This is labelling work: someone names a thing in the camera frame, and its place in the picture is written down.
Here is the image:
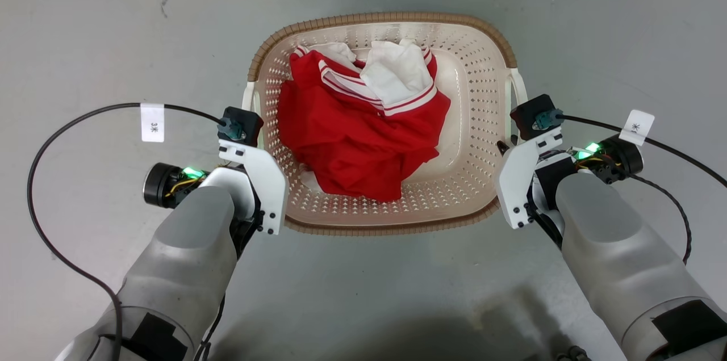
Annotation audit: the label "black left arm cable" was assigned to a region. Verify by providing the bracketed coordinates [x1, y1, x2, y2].
[193, 292, 227, 361]

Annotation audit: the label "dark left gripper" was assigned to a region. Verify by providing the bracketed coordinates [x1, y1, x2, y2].
[229, 178, 266, 260]

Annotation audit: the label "beige laundry basket brown rim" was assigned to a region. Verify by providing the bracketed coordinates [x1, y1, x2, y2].
[243, 11, 529, 237]

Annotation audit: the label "white camera bracket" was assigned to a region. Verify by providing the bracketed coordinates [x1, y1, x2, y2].
[218, 139, 289, 236]
[495, 126, 563, 230]

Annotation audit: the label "white cable tag printed 3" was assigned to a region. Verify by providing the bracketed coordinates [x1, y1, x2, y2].
[140, 103, 166, 144]

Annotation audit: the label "white left camera bracket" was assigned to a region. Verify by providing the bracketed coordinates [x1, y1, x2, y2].
[218, 139, 289, 236]

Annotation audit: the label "red garment white stripes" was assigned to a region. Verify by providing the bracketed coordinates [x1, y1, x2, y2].
[277, 47, 452, 203]

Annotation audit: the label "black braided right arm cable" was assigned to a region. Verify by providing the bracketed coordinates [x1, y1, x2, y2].
[622, 171, 693, 266]

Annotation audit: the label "black left camera cable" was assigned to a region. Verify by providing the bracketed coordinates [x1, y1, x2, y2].
[27, 102, 228, 361]

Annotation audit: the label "white cloth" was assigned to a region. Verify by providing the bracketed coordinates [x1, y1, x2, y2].
[308, 39, 436, 107]

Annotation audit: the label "black right camera cable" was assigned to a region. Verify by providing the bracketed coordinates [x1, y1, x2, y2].
[555, 114, 727, 188]

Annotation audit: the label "white right camera bracket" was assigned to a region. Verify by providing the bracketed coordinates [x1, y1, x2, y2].
[495, 126, 563, 230]

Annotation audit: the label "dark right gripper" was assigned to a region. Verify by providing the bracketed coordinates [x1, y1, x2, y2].
[496, 141, 578, 248]

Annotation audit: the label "black camera cable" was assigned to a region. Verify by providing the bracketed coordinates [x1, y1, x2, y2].
[27, 102, 228, 361]
[555, 114, 727, 188]

